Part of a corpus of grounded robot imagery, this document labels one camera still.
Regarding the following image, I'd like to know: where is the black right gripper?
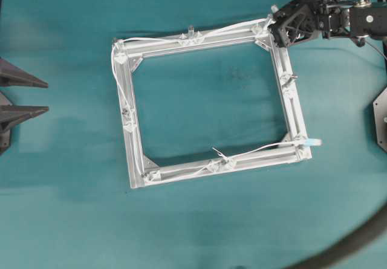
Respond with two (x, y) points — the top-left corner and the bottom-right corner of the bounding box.
(268, 0), (350, 48)

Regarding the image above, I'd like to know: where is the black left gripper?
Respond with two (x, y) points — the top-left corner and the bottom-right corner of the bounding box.
(0, 56), (50, 155)

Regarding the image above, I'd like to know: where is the white cable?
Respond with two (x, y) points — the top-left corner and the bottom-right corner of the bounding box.
(111, 5), (323, 181)

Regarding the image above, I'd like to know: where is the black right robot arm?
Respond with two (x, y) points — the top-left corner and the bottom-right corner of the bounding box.
(268, 0), (386, 48)

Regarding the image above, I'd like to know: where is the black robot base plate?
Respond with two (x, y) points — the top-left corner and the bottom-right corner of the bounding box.
(372, 88), (387, 152)

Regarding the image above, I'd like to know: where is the silver top frame pin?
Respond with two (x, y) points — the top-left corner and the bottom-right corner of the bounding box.
(187, 25), (195, 37)

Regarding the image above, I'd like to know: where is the aluminium extrusion frame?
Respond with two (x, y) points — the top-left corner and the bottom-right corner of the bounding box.
(111, 15), (316, 189)

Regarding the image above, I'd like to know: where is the black corrugated hose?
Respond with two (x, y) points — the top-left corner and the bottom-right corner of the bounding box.
(282, 202), (387, 269)

